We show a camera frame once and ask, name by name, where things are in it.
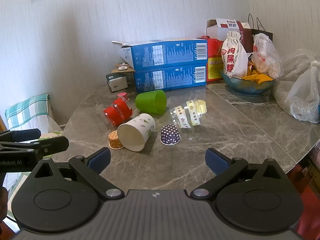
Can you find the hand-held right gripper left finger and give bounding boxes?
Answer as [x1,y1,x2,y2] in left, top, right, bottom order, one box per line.
[30,147,125,202]

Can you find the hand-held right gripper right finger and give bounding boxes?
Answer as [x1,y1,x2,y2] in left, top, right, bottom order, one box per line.
[190,148,288,201]

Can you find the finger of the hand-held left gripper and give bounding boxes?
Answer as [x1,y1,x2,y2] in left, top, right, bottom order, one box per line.
[0,136,69,157]
[0,128,42,143]

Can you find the small orange dotted paper cup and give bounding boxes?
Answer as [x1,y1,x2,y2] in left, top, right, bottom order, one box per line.
[108,130,124,150]

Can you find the red clear plastic cup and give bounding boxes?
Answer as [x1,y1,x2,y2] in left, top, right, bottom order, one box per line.
[103,97,133,126]

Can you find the clear cup with printed bands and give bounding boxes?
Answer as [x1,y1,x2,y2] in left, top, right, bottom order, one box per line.
[171,99,202,129]

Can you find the small purple dotted paper cup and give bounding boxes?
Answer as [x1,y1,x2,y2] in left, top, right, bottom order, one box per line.
[160,125,181,146]

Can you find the white patterned paper cup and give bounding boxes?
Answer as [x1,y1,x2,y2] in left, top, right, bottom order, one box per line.
[117,113,156,152]

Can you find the small yellow paper cup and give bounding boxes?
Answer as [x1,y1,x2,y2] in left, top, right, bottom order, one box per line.
[194,99,208,115]

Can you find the green plastic cup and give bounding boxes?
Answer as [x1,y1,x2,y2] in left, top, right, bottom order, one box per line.
[135,89,167,115]

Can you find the white cloth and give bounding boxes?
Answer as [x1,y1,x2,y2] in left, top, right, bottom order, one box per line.
[37,115,62,134]

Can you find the blue glass bowl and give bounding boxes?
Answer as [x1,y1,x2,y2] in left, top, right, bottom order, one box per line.
[220,70,276,95]

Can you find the brown card with white hooks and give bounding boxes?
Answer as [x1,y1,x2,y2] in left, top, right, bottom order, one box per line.
[111,62,136,75]

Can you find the red box with yellow label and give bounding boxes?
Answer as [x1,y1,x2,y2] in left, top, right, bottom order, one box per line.
[202,35,225,82]

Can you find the blue cardboard box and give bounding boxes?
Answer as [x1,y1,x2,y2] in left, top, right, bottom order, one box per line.
[112,38,208,72]
[133,64,207,94]

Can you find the yellow wrappers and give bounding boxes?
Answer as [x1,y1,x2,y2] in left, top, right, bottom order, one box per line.
[241,68,273,84]

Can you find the red-brown carton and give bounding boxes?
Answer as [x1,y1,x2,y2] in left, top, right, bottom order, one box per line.
[287,152,320,220]

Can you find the tied white plastic bag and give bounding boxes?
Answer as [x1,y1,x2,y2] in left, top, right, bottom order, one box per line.
[285,60,320,124]

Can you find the white red-printed plastic bag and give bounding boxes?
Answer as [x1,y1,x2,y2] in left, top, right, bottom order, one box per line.
[251,33,283,79]

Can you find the black paper bag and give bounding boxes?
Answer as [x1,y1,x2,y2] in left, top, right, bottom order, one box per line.
[241,14,273,53]

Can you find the translucent plastic bag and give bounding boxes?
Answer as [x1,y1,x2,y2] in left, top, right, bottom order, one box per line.
[272,49,320,105]

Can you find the white cardboard box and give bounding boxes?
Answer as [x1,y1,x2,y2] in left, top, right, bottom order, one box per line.
[206,18,252,42]

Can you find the white drawstring cloth bag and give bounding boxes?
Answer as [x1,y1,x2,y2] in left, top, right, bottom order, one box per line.
[221,31,248,79]

